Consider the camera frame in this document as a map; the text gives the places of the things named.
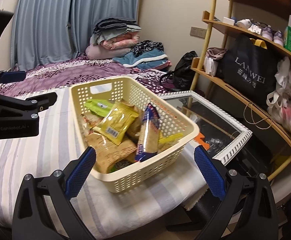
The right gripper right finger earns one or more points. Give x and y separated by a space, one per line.
258 219

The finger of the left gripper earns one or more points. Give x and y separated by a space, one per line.
12 108
11 77

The wooden bamboo shelf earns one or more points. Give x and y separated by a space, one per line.
252 28

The white plastic bags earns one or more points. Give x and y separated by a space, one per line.
279 101

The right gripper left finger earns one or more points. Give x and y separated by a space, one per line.
31 218

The lilac pillow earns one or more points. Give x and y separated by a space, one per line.
100 53

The cream perforated plastic basket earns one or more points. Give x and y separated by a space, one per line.
171 121

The beige wall socket plate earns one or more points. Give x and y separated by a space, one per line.
198 32

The oat cookie yellow-edged pack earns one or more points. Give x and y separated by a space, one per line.
165 143

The blue soda biscuit pack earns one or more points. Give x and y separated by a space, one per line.
147 146

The pink clothes on shelf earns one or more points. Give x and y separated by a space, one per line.
213 55

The blue folded blanket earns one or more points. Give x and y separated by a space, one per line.
148 59

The green seaweed snack bag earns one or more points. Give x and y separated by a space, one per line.
99 107

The rice cracker clear bag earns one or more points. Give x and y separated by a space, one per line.
89 121

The purple floral bedspread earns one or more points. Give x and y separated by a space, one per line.
81 70

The black leopard print cloth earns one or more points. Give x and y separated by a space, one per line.
146 46

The black backpack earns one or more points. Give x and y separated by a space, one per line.
180 79

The white framed glass side table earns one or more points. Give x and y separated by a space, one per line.
225 135

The small green yellow snack pack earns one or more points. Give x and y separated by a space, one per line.
119 165

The blue grey curtain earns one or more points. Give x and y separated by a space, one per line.
49 31

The pink folded quilt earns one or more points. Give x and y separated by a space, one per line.
123 41

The purple sneakers on shelf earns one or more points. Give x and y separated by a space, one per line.
276 37

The yellow snack packet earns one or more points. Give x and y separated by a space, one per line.
117 122

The folded grey blankets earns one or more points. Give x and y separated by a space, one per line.
112 27

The black LANWEI shopping bag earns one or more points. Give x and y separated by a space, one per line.
250 69

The brown paper snack bag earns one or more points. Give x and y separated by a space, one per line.
108 153
133 132

